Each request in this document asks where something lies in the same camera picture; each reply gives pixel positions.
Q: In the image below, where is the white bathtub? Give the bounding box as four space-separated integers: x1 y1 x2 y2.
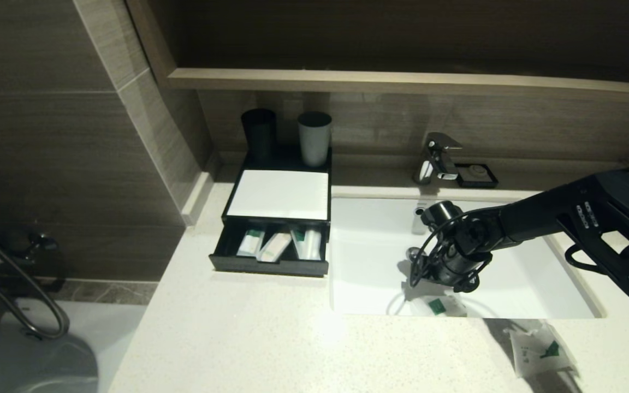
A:
0 295 149 393

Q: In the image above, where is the black soap dish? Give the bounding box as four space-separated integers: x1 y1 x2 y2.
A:
455 163 499 189

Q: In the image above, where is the beige flat packet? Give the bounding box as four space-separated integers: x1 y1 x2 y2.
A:
258 233 292 263

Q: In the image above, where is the black cup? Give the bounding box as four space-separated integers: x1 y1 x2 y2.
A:
241 109 277 162

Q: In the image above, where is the long packet large green label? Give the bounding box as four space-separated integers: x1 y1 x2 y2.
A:
290 227 308 260

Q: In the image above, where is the white sink basin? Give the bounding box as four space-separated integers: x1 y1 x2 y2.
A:
329 188 603 320

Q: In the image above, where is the small packet with pink item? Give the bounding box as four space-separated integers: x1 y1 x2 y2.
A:
417 296 468 318

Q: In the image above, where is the metal shower hose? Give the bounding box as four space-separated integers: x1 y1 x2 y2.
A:
0 218 71 340

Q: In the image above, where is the grey cup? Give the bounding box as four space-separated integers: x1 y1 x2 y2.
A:
298 112 333 168

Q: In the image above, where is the crumpled shower cap packet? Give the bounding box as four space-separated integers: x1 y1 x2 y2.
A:
508 323 573 378

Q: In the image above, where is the wooden wall shelf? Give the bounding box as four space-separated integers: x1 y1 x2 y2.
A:
168 69 629 107

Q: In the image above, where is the chrome sink faucet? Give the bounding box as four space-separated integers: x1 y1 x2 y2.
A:
412 133 464 184

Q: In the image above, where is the black box drawer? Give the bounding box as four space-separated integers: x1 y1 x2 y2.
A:
209 217 330 278

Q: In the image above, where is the white tube packet green label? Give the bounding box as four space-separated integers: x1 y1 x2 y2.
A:
237 229 265 257

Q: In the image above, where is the chrome bathtub mixer tap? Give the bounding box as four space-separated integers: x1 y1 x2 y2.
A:
0 232 63 298

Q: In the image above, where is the black amenity box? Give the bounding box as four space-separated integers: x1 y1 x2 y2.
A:
221 146 333 230

